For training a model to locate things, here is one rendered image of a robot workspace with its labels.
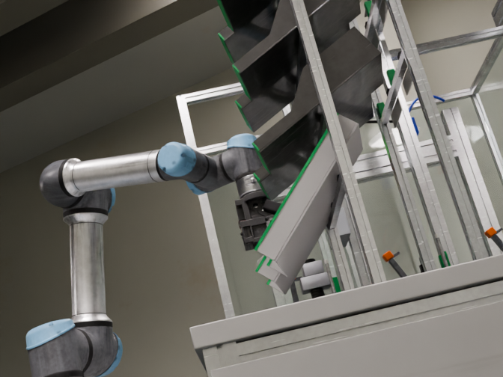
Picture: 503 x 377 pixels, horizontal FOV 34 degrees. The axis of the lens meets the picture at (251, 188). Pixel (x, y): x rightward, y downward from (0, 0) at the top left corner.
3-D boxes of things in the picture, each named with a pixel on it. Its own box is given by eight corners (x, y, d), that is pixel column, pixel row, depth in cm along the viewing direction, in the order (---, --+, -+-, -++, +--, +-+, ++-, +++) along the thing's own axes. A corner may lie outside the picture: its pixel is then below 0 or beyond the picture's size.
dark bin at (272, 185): (260, 182, 157) (236, 155, 160) (271, 201, 170) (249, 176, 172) (370, 90, 159) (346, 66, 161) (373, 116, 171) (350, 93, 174)
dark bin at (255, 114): (242, 109, 163) (219, 84, 165) (253, 132, 175) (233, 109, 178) (349, 22, 164) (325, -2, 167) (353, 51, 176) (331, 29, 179)
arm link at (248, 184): (266, 182, 197) (266, 170, 189) (271, 200, 195) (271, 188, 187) (236, 188, 196) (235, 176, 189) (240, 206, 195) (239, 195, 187)
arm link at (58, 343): (21, 385, 188) (11, 329, 192) (60, 385, 199) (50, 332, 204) (61, 369, 183) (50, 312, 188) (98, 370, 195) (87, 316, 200)
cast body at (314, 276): (303, 290, 181) (295, 261, 184) (302, 295, 185) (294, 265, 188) (339, 282, 182) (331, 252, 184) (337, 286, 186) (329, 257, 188)
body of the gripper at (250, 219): (246, 254, 191) (235, 206, 195) (281, 246, 191) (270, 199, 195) (245, 245, 183) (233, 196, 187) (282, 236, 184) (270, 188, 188)
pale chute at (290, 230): (276, 262, 136) (254, 249, 138) (287, 277, 149) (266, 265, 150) (358, 123, 141) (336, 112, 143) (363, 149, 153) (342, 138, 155)
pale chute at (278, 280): (275, 283, 151) (254, 271, 152) (285, 295, 163) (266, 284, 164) (350, 155, 155) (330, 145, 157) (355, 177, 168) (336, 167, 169)
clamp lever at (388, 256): (403, 281, 183) (382, 254, 185) (402, 283, 185) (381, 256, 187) (416, 272, 184) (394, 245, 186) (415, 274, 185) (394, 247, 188)
